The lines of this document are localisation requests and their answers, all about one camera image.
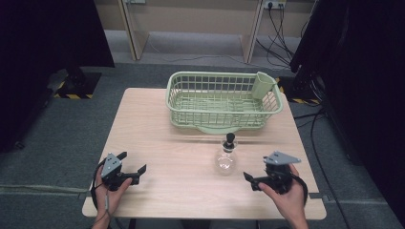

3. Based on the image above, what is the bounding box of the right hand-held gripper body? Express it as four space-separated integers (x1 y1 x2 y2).
250 150 302 196

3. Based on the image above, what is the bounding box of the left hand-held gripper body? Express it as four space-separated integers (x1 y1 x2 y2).
100 153 141 192

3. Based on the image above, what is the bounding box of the person's right hand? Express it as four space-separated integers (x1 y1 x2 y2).
258 163 309 221

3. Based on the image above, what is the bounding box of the person's left hand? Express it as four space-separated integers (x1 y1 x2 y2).
95 177 134 221

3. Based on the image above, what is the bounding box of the glass flask with black stopper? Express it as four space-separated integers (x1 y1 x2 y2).
214 132 239 176

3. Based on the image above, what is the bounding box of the green plastic drip tray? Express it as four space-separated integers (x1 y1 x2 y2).
194 124 245 135

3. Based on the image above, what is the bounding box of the green plastic dish basket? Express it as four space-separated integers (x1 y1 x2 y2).
165 71 284 130

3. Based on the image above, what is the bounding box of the black stand base striped tape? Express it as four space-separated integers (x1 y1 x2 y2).
47 68 103 100
275 75 321 106

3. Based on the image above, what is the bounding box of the green plastic cutlery holder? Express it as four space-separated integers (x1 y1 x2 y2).
250 71 278 100

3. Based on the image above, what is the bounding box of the black curtain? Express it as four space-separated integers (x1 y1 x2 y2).
0 0 116 155
288 0 405 221

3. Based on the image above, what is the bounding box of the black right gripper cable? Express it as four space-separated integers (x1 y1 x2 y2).
290 173 309 208

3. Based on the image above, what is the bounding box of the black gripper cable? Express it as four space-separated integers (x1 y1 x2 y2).
290 173 309 208
90 158 111 229

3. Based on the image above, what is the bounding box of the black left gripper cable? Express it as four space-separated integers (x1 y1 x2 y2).
90 158 111 229

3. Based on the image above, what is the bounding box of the grey floor cable cover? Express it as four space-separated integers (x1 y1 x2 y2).
308 192 387 206
0 183 93 196

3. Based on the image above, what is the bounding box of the thin white floor cable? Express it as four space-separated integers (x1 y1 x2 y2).
148 40 256 67

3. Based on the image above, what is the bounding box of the black floor cable bundle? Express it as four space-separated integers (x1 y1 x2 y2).
255 5 309 70

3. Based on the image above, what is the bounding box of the white wall socket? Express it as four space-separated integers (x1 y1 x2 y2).
263 0 288 10

